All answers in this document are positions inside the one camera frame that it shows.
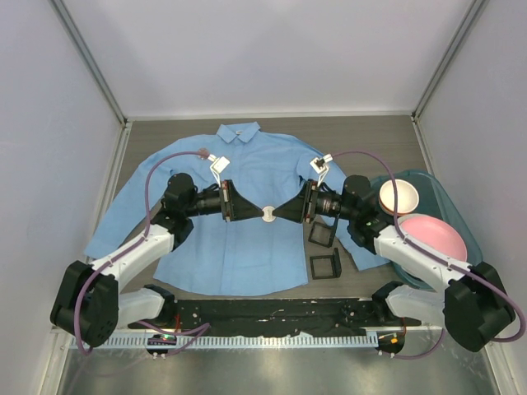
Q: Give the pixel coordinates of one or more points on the black square frame upper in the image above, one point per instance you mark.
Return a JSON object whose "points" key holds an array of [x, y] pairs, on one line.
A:
{"points": [[321, 234]]}

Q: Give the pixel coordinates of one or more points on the pink plate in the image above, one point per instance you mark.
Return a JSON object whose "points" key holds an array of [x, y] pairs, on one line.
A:
{"points": [[436, 234]]}

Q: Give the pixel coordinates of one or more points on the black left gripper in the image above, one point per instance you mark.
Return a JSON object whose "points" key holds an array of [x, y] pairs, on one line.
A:
{"points": [[226, 200]]}

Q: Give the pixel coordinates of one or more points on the white slotted cable duct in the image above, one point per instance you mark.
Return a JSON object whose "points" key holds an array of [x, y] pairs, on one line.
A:
{"points": [[156, 341]]}

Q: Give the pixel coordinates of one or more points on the aluminium frame rail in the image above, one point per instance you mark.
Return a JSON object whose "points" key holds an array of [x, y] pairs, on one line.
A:
{"points": [[98, 320]]}

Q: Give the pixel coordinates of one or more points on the white bowl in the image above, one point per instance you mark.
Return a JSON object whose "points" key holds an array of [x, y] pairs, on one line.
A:
{"points": [[402, 196]]}

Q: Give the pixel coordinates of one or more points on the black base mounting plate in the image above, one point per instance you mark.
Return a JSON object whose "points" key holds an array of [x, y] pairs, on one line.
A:
{"points": [[329, 317]]}

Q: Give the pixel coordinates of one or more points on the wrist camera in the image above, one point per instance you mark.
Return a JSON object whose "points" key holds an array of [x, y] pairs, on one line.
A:
{"points": [[321, 167], [218, 165]]}

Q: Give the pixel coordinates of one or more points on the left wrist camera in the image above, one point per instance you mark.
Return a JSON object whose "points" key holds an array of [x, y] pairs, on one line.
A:
{"points": [[218, 165]]}

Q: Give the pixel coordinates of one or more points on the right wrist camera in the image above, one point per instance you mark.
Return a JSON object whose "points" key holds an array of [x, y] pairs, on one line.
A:
{"points": [[321, 167]]}

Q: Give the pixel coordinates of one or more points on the black square frame lower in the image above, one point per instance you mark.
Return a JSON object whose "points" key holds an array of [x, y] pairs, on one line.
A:
{"points": [[325, 267]]}

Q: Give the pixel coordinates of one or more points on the blue button-up shirt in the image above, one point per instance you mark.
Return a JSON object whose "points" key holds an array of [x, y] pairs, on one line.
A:
{"points": [[242, 258]]}

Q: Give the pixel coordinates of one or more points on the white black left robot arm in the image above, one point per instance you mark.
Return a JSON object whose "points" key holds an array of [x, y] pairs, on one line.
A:
{"points": [[104, 279]]}

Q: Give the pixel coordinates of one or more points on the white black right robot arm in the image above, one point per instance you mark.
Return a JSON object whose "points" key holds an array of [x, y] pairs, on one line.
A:
{"points": [[467, 301]]}

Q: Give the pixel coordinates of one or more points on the teal plastic bin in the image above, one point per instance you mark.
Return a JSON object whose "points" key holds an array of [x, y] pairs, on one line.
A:
{"points": [[433, 201]]}

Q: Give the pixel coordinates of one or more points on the orange painted round brooch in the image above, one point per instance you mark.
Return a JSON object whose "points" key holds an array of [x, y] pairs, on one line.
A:
{"points": [[268, 215]]}

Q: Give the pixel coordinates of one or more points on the pink blossom round brooch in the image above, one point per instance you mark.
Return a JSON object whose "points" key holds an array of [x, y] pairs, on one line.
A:
{"points": [[203, 153]]}

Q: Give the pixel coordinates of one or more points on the black square frame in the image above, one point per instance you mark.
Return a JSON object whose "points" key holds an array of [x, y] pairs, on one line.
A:
{"points": [[321, 234], [325, 267]]}

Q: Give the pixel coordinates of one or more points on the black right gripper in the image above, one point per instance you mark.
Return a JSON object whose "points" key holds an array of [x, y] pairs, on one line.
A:
{"points": [[310, 201]]}

